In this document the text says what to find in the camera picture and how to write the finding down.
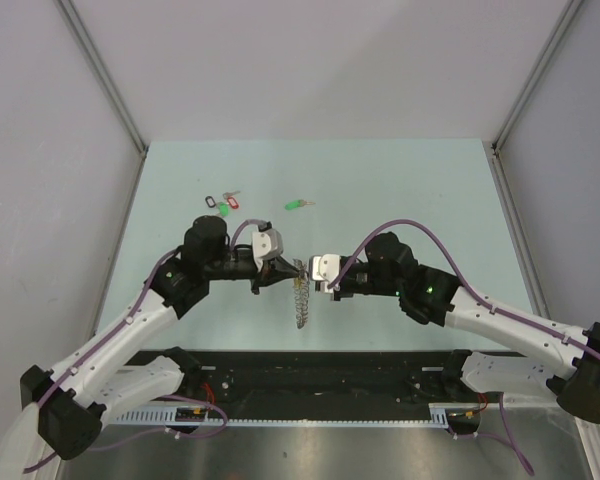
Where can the key with red tag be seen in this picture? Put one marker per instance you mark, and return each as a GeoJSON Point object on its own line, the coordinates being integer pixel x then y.
{"type": "Point", "coordinates": [231, 200]}

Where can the right aluminium side rail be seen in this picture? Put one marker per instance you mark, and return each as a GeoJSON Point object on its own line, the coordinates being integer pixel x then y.
{"type": "Point", "coordinates": [518, 236]}

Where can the key with light-green tag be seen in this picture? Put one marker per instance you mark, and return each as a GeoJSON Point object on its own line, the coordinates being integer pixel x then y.
{"type": "Point", "coordinates": [223, 209]}

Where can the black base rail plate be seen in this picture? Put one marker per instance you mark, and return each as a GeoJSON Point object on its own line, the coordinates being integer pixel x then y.
{"type": "Point", "coordinates": [329, 386]}

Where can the right aluminium frame post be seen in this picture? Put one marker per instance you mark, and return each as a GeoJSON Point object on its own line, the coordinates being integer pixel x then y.
{"type": "Point", "coordinates": [548, 52]}

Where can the metal disc with keyrings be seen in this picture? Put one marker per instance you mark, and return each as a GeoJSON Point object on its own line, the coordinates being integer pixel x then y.
{"type": "Point", "coordinates": [301, 287]}

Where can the white slotted cable duct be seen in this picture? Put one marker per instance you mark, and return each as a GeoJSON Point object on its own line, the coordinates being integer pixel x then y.
{"type": "Point", "coordinates": [187, 416]}

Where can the key with green tag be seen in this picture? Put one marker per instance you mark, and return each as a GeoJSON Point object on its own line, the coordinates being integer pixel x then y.
{"type": "Point", "coordinates": [297, 204]}

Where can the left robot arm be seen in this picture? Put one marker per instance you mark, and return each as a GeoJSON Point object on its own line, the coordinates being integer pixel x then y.
{"type": "Point", "coordinates": [79, 394]}

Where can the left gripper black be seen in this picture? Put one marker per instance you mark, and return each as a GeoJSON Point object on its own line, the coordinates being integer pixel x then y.
{"type": "Point", "coordinates": [273, 271]}

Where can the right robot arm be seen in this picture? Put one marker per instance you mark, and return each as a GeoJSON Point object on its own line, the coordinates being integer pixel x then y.
{"type": "Point", "coordinates": [551, 360]}

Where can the aluminium frame post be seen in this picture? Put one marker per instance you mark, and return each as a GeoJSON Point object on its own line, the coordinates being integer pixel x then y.
{"type": "Point", "coordinates": [548, 52]}
{"type": "Point", "coordinates": [79, 30]}

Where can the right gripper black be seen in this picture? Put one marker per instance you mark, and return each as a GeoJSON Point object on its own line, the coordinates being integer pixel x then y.
{"type": "Point", "coordinates": [341, 292]}

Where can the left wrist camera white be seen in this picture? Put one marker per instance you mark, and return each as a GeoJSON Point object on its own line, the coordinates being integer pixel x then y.
{"type": "Point", "coordinates": [266, 243]}

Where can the left aluminium frame post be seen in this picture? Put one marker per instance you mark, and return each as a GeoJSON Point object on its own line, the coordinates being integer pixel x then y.
{"type": "Point", "coordinates": [79, 30]}

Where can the front aluminium crossbar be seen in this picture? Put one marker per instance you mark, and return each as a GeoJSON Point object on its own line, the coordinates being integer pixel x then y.
{"type": "Point", "coordinates": [519, 400]}

